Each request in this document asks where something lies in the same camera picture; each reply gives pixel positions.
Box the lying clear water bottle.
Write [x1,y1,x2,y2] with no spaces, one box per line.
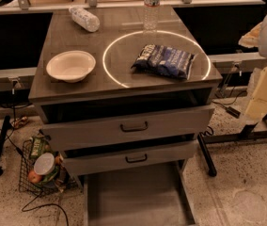
[69,7,100,32]

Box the grey top drawer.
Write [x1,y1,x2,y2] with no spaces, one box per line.
[42,105,214,151]

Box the green snack box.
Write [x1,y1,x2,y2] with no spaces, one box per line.
[29,137,51,159]

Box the clear water bottle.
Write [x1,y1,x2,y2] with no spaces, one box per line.
[143,0,161,32]
[69,7,100,32]

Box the black floor cable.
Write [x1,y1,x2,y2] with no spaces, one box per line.
[21,190,70,226]

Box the grey open bottom drawer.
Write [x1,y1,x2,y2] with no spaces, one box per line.
[84,162,197,226]

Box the grey middle drawer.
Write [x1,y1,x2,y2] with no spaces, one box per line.
[63,140,197,176]

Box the red apple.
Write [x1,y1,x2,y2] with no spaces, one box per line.
[28,170,42,184]

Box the white paper bowl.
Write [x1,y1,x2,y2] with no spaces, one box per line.
[46,51,96,83]

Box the blue chips bag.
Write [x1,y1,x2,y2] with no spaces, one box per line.
[133,44,196,79]

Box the white-lidded container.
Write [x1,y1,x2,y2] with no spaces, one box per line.
[34,153,55,175]

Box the black power adapter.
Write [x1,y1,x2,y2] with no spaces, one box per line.
[226,106,241,118]

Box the grey drawer cabinet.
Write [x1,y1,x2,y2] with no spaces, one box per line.
[28,5,224,226]

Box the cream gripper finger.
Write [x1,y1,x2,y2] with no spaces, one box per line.
[244,66,267,121]
[238,24,261,48]

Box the black right table frame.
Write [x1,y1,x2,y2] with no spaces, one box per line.
[197,115,267,177]

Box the black wire basket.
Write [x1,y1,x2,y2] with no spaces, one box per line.
[19,140,70,197]

